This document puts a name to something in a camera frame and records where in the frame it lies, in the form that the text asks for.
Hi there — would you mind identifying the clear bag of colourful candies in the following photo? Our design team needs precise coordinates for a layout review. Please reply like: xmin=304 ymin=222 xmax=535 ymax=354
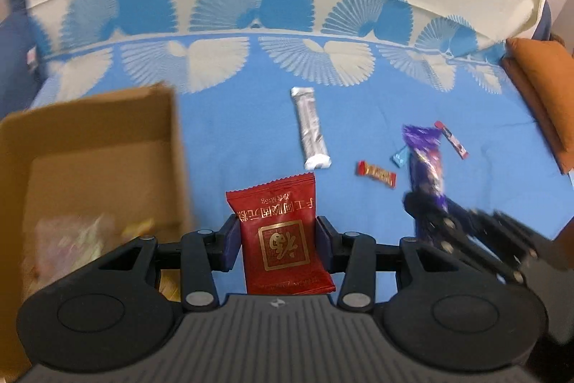
xmin=33 ymin=215 xmax=119 ymax=280

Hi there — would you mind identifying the red packet with gold square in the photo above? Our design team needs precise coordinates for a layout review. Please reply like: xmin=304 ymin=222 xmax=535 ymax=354
xmin=225 ymin=172 xmax=338 ymax=295

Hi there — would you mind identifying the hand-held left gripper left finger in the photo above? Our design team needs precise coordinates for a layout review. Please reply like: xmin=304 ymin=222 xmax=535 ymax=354
xmin=94 ymin=213 xmax=243 ymax=313

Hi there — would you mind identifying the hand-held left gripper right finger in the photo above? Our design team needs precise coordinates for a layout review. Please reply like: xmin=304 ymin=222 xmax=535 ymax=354
xmin=315 ymin=215 xmax=467 ymax=313

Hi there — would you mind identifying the red coffee stick sachet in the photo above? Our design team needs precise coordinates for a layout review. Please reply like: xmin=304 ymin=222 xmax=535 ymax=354
xmin=433 ymin=120 xmax=470 ymax=160

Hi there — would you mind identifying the purple snack packet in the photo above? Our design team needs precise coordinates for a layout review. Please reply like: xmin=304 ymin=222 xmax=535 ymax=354
xmin=401 ymin=123 xmax=449 ymax=213

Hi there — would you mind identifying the blue white printed blanket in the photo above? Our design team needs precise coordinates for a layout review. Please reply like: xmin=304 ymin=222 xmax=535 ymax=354
xmin=29 ymin=0 xmax=574 ymax=343

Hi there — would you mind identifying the small red gold snack bar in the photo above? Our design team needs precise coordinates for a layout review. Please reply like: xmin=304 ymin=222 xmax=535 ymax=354
xmin=356 ymin=160 xmax=397 ymax=189

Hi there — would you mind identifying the small blue candy packet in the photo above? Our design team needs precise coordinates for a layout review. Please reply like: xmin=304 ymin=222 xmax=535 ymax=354
xmin=391 ymin=145 xmax=411 ymax=168

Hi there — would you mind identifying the silver stick packet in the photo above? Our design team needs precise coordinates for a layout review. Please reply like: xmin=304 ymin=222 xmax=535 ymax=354
xmin=290 ymin=86 xmax=333 ymax=171

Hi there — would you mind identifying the cardboard box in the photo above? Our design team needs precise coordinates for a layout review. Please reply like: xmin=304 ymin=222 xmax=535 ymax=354
xmin=0 ymin=81 xmax=198 ymax=379

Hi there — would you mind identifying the orange cushion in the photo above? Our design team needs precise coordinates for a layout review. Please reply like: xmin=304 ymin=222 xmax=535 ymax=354
xmin=500 ymin=56 xmax=574 ymax=176
xmin=506 ymin=37 xmax=574 ymax=159

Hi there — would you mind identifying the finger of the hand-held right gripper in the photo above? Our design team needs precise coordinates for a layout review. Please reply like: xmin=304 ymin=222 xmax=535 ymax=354
xmin=416 ymin=221 xmax=526 ymax=286
xmin=403 ymin=191 xmax=494 ymax=232

